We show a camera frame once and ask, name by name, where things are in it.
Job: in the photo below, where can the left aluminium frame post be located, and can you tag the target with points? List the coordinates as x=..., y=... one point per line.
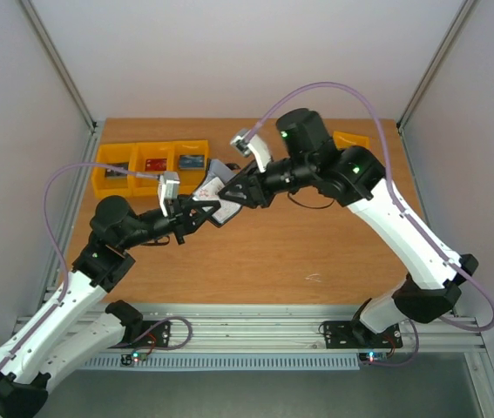
x=44, y=38

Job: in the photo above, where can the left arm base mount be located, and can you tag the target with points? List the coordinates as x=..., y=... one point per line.
x=150, y=333

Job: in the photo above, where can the red credit card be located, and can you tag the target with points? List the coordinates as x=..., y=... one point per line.
x=155, y=164

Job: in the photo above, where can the black credit card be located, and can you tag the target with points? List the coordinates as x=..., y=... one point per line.
x=117, y=170

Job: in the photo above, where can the yellow bin right of trio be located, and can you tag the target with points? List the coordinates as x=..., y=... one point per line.
x=190, y=180

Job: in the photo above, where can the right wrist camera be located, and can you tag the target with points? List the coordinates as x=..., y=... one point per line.
x=248, y=144

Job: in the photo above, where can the blue credit card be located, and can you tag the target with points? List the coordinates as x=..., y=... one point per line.
x=191, y=162

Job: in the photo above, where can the aluminium frame post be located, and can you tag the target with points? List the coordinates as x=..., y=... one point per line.
x=44, y=38
x=451, y=35

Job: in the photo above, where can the right circuit board with LED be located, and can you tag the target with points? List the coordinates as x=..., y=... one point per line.
x=372, y=357

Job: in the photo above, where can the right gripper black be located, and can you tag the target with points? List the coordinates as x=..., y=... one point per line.
x=263, y=189

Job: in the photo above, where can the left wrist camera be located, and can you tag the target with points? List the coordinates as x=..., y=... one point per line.
x=168, y=189

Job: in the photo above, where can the right aluminium frame post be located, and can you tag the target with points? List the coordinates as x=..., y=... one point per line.
x=451, y=35

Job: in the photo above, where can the circuit board with led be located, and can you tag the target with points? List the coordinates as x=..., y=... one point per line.
x=372, y=357
x=134, y=359

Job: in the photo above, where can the slotted grey cable duct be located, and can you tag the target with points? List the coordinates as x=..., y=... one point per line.
x=224, y=362

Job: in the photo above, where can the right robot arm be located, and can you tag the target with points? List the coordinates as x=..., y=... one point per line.
x=356, y=179

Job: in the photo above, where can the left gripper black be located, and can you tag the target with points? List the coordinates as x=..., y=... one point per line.
x=181, y=217

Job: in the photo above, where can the yellow bin left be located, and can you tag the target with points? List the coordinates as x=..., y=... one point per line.
x=107, y=182

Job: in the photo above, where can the white card with red pattern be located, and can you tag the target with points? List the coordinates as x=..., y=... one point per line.
x=208, y=191

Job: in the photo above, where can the left circuit board with LED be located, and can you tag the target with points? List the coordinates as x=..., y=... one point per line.
x=134, y=359

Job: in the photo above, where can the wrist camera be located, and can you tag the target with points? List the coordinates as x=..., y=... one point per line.
x=248, y=144
x=168, y=189

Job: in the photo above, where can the aluminium rail frame front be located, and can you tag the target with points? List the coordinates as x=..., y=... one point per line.
x=248, y=328

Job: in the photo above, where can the yellow bin middle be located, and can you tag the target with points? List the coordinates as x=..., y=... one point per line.
x=147, y=187

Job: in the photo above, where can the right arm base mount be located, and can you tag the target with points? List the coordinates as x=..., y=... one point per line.
x=341, y=334

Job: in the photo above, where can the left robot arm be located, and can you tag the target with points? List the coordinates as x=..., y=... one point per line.
x=39, y=356

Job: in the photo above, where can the yellow bin far right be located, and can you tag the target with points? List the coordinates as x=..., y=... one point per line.
x=345, y=140

